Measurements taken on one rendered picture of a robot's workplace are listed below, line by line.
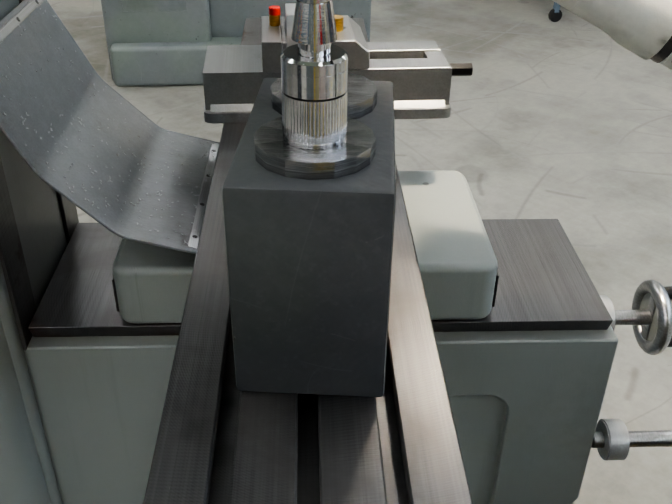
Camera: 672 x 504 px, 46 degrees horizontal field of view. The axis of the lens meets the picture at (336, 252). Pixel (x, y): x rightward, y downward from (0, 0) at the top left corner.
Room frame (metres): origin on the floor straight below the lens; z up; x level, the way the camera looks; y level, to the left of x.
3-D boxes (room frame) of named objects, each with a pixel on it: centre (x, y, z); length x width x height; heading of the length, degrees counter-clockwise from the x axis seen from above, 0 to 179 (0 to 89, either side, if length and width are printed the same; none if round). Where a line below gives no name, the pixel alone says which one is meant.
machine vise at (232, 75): (1.11, 0.02, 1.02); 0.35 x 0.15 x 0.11; 95
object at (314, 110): (0.54, 0.02, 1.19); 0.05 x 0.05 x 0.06
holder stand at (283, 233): (0.59, 0.01, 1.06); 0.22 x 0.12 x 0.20; 177
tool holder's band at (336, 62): (0.54, 0.02, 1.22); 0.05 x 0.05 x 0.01
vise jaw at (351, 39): (1.12, -0.01, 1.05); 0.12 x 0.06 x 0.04; 5
